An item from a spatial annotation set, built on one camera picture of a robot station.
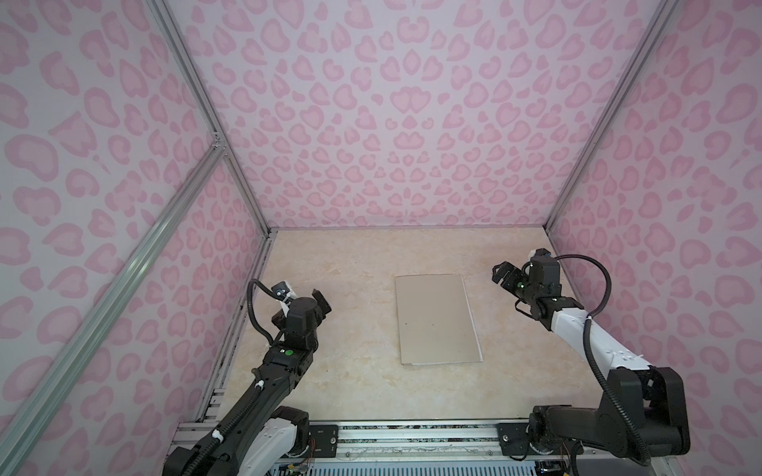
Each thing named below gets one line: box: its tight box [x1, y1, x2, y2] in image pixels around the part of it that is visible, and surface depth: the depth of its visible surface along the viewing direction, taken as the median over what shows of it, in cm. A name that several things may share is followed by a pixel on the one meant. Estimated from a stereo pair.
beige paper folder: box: [394, 273, 484, 366], surface depth 94 cm
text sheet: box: [454, 272, 484, 364], surface depth 94 cm
